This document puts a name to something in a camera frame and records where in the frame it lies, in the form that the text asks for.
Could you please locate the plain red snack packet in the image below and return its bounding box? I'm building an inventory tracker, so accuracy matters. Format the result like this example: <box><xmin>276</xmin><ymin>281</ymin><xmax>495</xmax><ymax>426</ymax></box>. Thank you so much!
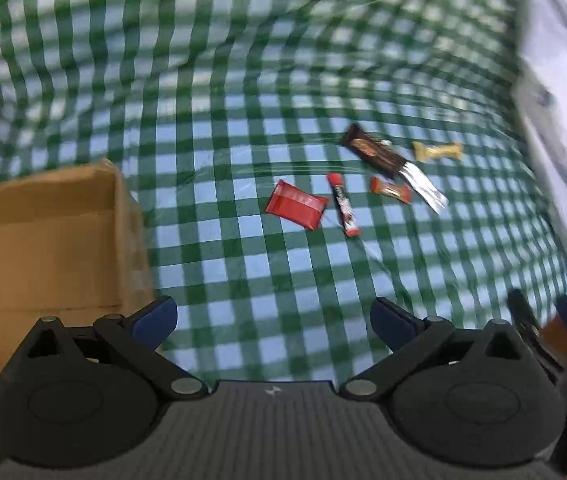
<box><xmin>266</xmin><ymin>179</ymin><xmax>329</xmax><ymax>231</ymax></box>

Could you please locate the silver snack wrapper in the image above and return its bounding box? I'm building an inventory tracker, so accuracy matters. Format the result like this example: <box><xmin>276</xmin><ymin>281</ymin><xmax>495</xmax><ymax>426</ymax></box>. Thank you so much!
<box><xmin>397</xmin><ymin>161</ymin><xmax>449</xmax><ymax>213</ymax></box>

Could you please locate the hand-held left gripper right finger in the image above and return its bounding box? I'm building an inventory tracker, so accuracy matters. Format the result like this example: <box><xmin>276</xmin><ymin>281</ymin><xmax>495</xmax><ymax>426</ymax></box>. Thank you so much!
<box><xmin>338</xmin><ymin>297</ymin><xmax>534</xmax><ymax>403</ymax></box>

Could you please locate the yellow snack bar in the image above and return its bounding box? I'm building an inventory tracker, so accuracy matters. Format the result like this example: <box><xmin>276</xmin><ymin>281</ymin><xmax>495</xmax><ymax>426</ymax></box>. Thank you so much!
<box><xmin>412</xmin><ymin>141</ymin><xmax>464</xmax><ymax>163</ymax></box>

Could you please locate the thin red snack stick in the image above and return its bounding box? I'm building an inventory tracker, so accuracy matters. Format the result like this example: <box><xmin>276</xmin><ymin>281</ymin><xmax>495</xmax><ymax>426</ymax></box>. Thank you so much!
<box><xmin>327</xmin><ymin>172</ymin><xmax>361</xmax><ymax>237</ymax></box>

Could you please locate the green checked blanket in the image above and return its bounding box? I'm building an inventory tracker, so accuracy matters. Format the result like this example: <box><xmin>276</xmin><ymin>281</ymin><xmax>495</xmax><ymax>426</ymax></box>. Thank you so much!
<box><xmin>0</xmin><ymin>0</ymin><xmax>567</xmax><ymax>386</ymax></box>

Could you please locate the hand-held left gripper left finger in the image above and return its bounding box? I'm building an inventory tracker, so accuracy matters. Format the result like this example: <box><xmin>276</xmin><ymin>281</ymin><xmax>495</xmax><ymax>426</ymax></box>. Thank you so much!
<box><xmin>26</xmin><ymin>296</ymin><xmax>212</xmax><ymax>403</ymax></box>

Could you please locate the white cloth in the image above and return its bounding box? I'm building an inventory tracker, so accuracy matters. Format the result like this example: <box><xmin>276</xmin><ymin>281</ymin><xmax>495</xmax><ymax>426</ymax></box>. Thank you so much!
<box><xmin>511</xmin><ymin>0</ymin><xmax>567</xmax><ymax>311</ymax></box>

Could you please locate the small orange snack bar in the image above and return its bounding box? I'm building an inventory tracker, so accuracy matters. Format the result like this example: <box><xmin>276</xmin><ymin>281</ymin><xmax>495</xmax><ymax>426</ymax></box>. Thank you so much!
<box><xmin>369</xmin><ymin>176</ymin><xmax>413</xmax><ymax>205</ymax></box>

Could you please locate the dark brown snack bar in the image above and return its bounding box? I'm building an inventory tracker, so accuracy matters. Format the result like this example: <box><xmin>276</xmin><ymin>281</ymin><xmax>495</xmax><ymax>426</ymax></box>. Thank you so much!
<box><xmin>339</xmin><ymin>124</ymin><xmax>409</xmax><ymax>180</ymax></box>

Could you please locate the cardboard box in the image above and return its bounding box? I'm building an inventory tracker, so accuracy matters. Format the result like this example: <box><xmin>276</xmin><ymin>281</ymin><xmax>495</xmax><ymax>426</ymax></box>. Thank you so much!
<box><xmin>0</xmin><ymin>159</ymin><xmax>157</xmax><ymax>461</ymax></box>

